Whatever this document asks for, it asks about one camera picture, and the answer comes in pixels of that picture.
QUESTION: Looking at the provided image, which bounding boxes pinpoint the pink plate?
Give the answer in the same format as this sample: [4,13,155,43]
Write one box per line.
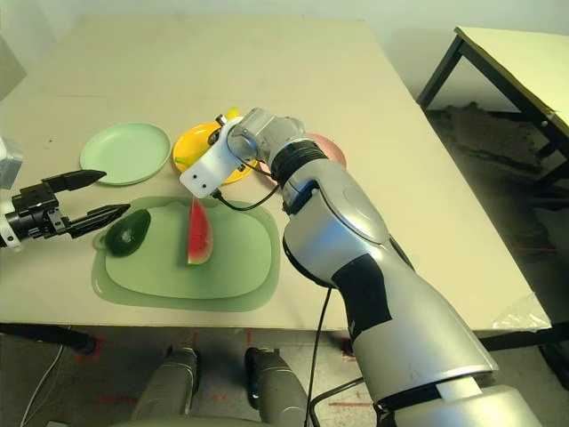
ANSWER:
[251,132,348,186]

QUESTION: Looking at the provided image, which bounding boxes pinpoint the beige side table black legs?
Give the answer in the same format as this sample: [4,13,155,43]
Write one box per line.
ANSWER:
[417,25,569,210]

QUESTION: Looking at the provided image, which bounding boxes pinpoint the red watermelon slice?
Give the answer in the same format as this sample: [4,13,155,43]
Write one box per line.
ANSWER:
[185,197,215,267]

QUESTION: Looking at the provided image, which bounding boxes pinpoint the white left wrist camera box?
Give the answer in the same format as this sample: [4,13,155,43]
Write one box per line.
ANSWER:
[0,136,24,253]

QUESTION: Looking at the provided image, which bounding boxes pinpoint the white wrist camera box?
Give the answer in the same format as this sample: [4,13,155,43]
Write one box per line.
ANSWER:
[0,136,24,253]
[179,116,259,198]

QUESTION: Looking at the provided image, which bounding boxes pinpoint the grey robot right leg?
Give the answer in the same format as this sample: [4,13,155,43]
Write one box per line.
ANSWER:
[244,346,312,427]

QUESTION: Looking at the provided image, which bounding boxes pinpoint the mint green plate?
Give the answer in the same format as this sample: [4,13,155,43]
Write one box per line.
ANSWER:
[79,123,172,187]

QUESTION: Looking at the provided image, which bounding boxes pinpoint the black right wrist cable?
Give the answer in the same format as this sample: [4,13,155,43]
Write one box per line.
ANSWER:
[212,180,365,427]

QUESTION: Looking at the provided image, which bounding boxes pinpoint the white floor cable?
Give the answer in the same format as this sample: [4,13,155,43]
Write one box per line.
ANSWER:
[24,342,64,427]

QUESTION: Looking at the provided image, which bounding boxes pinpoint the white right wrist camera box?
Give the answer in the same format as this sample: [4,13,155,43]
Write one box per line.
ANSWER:
[179,116,259,198]

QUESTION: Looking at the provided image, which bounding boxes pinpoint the yellow banana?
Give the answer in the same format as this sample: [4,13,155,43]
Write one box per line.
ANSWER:
[173,108,240,164]

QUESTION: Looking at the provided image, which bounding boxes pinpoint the yellow plate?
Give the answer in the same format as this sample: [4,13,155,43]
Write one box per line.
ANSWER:
[172,124,261,186]

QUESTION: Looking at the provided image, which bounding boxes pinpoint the grey robot leg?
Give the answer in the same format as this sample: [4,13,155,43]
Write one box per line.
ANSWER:
[244,346,312,427]
[132,346,199,427]

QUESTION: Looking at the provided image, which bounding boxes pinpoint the black table leg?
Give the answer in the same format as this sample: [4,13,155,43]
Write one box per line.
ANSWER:
[482,328,569,379]
[0,323,97,357]

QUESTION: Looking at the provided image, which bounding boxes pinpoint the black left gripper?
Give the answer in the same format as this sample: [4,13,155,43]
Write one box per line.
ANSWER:
[4,169,132,244]

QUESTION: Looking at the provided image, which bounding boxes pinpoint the dark green avocado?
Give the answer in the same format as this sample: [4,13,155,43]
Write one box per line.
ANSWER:
[102,209,152,258]

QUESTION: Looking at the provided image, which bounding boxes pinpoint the grey robot torso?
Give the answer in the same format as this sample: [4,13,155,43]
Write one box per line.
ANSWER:
[108,413,268,427]

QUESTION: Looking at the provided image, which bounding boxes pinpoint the clear plastic bag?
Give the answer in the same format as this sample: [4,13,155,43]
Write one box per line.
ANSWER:
[492,293,552,333]

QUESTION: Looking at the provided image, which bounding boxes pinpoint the grey robot left leg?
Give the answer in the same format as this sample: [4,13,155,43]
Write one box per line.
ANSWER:
[132,346,199,427]

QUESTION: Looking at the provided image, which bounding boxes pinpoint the green cutting board tray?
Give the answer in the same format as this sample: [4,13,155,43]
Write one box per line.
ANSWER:
[92,195,282,312]

